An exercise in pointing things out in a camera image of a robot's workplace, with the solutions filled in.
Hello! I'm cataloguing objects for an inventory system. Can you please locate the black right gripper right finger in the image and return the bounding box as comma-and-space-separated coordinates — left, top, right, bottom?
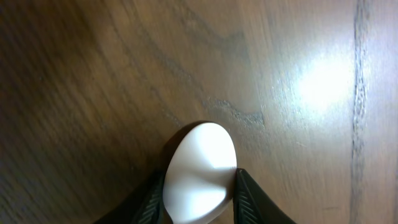
233, 168, 295, 224

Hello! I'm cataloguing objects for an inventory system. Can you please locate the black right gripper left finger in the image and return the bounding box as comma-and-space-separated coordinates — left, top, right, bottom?
94, 170, 165, 224

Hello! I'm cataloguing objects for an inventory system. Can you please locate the white plastic spoon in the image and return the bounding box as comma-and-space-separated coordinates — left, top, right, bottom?
163, 123, 237, 223

